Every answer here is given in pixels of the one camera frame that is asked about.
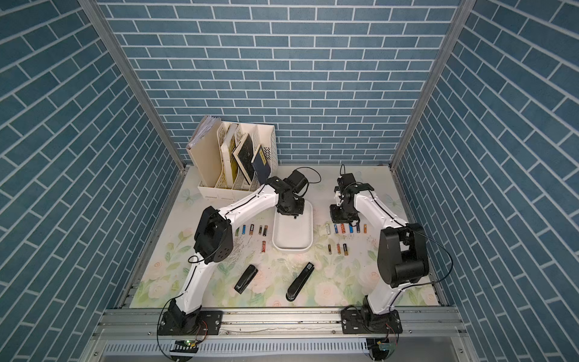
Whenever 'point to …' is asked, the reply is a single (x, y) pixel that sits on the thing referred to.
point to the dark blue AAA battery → (358, 228)
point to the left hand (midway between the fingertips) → (304, 214)
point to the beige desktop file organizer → (222, 154)
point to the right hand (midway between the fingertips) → (338, 219)
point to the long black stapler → (298, 284)
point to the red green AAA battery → (263, 246)
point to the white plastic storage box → (293, 234)
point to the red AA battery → (342, 228)
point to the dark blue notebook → (261, 164)
